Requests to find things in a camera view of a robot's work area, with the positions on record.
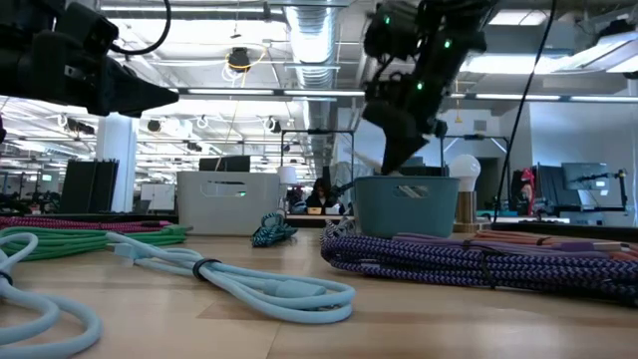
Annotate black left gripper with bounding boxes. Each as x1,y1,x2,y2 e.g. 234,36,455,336
0,0,179,120

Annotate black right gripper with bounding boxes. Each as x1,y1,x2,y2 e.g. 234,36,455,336
361,62,450,177

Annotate white USB cable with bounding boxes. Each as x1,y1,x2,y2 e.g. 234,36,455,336
397,184,430,199

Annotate black white braided cable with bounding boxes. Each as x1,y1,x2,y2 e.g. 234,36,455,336
323,216,358,241

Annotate dark purple braided cable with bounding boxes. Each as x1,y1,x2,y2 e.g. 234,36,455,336
320,221,638,303

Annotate lilac USB cable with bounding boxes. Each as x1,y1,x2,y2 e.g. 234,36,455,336
393,231,632,255

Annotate pink braided cable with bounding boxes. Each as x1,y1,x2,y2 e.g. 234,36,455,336
0,215,173,234

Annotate teal braided cable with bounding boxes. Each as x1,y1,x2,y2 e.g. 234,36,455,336
250,211,299,248

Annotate orange USB cable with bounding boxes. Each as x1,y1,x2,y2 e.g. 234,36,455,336
473,228,638,263

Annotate green USB cable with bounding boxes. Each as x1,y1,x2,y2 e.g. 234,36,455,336
0,223,193,262

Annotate grey monitor on arm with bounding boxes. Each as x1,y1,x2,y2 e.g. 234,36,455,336
561,162,610,191

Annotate teal plastic bin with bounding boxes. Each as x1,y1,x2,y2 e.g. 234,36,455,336
353,175,462,239

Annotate white building column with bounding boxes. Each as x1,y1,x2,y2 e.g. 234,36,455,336
96,113,140,214

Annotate white light bulb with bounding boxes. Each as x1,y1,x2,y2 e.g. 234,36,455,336
448,154,482,193

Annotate person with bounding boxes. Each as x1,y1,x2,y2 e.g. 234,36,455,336
303,178,346,216

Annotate black upright panels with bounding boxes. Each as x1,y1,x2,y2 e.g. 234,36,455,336
59,159,121,214

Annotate white board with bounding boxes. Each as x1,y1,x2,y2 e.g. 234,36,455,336
140,182,176,211

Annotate black monitor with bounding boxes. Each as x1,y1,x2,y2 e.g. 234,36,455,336
197,155,252,174

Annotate black ceiling device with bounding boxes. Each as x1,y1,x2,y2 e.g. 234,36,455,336
226,46,254,75

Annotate white lampshade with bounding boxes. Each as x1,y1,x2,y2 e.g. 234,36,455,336
276,166,299,186

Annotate red object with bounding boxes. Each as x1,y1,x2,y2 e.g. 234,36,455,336
519,168,536,215

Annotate grey plastic bin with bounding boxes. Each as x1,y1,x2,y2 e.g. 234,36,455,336
176,171,281,236

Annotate black left wrist camera cable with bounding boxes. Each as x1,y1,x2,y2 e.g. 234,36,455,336
109,0,173,56

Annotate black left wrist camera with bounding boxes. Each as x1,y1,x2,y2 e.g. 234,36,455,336
63,2,121,57

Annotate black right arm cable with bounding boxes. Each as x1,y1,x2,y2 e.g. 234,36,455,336
491,0,558,224

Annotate silver ribbed air duct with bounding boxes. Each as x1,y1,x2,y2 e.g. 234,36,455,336
283,0,350,171

